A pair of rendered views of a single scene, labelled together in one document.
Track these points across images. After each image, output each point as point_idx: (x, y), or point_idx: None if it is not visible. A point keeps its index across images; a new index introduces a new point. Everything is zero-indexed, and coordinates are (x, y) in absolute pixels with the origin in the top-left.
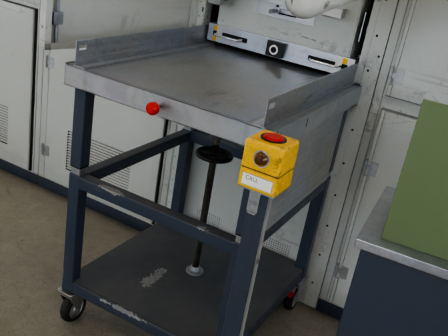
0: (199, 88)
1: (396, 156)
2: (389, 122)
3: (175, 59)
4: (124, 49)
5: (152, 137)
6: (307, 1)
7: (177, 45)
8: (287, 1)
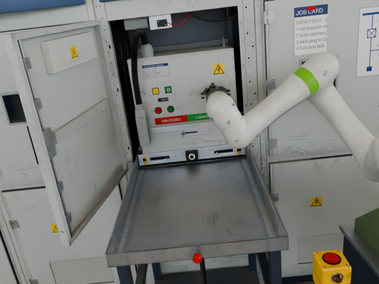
0: (200, 220)
1: (286, 185)
2: (276, 169)
3: (149, 198)
4: (123, 214)
5: None
6: (247, 140)
7: (133, 183)
8: (233, 143)
